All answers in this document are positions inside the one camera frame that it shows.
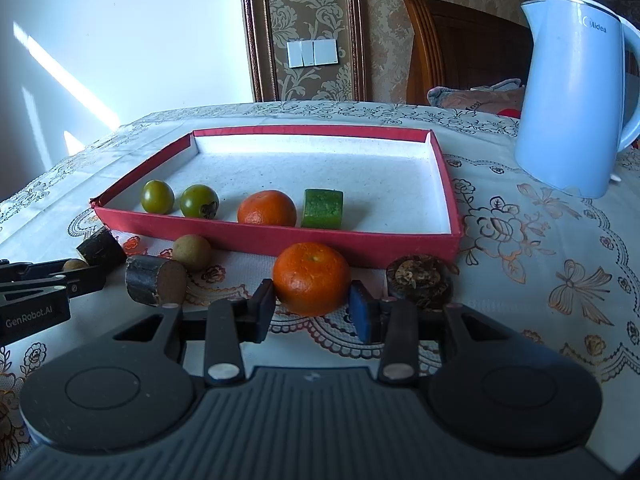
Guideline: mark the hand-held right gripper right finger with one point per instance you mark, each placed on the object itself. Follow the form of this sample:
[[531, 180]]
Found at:
[[362, 315]]

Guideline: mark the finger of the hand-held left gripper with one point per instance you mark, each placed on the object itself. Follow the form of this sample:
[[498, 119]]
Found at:
[[30, 269], [85, 280]]

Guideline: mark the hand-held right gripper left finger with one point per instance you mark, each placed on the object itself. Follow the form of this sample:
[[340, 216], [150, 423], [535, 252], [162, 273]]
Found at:
[[265, 310]]

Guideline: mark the brown longan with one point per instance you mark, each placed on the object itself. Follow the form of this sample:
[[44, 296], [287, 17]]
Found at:
[[192, 252], [75, 264]]

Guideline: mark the dark sugarcane piece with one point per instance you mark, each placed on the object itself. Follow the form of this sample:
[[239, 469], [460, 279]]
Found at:
[[102, 247], [155, 280]]

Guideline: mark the orange mandarin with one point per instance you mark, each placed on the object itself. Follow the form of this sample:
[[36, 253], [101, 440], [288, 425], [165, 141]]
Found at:
[[265, 208], [310, 280]]

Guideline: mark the dark water chestnut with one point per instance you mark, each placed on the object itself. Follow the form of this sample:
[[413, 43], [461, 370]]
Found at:
[[420, 280]]

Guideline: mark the small green round fruit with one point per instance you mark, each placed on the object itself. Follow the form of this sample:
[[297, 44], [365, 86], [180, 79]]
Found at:
[[157, 196], [197, 200]]

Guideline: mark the green cube block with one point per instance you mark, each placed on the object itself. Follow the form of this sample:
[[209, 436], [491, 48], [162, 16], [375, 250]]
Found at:
[[322, 208]]

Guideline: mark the red cardboard tray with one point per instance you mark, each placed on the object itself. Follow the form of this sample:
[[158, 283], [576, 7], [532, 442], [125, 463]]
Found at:
[[325, 170]]

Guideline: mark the white floral tablecloth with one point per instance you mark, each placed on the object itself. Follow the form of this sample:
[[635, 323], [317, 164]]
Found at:
[[525, 260]]

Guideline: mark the pink printed pillow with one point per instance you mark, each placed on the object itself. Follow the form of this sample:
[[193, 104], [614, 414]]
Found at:
[[475, 97]]

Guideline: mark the light blue electric kettle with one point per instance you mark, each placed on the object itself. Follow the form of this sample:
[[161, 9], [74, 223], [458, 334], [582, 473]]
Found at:
[[570, 100]]

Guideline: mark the white wall switch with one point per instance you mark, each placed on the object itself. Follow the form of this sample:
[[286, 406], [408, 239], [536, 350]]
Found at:
[[312, 53]]

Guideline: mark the wooden wall trim frame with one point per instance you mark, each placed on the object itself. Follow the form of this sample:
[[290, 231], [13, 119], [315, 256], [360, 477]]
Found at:
[[257, 35]]

